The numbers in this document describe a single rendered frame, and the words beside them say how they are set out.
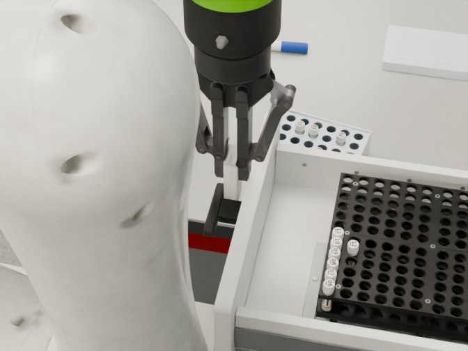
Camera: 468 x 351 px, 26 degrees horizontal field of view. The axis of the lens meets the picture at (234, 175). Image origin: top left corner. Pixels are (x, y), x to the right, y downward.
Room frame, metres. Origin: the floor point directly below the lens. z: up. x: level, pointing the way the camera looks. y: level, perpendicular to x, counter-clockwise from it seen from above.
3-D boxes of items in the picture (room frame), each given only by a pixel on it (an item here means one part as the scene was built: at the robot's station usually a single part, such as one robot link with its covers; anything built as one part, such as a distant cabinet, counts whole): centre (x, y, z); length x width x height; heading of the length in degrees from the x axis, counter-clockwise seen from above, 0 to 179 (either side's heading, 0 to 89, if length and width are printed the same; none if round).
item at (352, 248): (0.68, -0.13, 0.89); 0.01 x 0.01 x 0.05
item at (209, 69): (0.76, 0.00, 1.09); 0.08 x 0.07 x 0.09; 78
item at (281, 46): (1.17, -0.04, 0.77); 0.14 x 0.02 x 0.02; 83
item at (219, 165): (0.76, 0.02, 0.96); 0.03 x 0.01 x 0.05; 78
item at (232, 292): (0.72, -0.02, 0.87); 0.29 x 0.02 x 0.11; 168
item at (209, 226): (0.73, 0.01, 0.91); 0.07 x 0.04 x 0.01; 168
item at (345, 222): (0.70, -0.11, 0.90); 0.18 x 0.02 x 0.01; 168
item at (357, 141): (0.94, -0.11, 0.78); 0.12 x 0.08 x 0.04; 68
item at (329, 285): (0.62, -0.10, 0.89); 0.01 x 0.01 x 0.05
